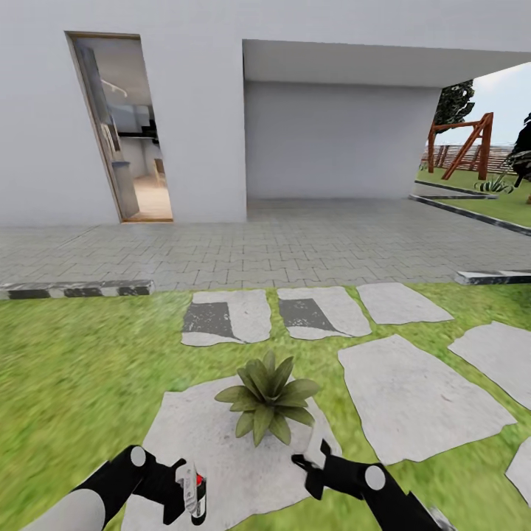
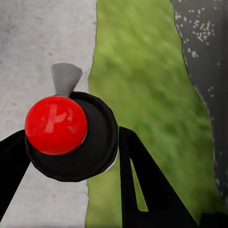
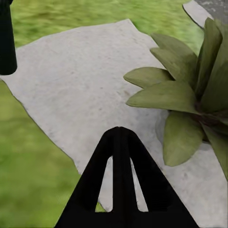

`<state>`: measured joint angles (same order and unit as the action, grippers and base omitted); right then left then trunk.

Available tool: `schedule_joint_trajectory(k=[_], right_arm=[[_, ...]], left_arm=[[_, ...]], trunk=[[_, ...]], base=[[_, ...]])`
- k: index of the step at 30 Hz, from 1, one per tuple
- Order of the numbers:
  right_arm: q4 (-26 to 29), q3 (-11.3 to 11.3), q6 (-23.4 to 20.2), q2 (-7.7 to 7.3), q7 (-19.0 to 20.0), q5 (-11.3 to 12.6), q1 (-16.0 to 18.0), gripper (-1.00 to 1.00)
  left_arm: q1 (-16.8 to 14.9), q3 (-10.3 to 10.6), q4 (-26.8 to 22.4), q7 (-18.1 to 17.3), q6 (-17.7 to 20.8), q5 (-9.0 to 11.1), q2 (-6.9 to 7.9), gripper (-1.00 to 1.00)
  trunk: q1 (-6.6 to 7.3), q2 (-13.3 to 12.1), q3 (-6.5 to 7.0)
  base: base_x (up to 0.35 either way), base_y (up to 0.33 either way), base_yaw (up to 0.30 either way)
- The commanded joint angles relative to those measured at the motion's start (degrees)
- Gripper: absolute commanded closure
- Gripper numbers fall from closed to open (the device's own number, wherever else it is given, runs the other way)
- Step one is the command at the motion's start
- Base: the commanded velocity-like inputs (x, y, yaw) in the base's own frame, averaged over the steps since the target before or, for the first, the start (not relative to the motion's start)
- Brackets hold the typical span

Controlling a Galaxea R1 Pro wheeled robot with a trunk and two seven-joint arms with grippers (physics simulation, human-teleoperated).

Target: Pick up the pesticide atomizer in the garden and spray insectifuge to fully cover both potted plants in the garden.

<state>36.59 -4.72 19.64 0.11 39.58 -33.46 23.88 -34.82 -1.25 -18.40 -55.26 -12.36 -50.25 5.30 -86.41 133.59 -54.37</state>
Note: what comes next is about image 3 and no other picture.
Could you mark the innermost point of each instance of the insectifuge atomizer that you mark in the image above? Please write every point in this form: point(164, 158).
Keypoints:
point(8, 63)

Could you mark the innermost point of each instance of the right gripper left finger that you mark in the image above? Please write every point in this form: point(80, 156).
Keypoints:
point(80, 209)

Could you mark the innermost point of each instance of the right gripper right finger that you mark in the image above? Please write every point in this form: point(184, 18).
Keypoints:
point(166, 210)

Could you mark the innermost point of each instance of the pot plant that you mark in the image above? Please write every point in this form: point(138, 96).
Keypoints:
point(192, 95)

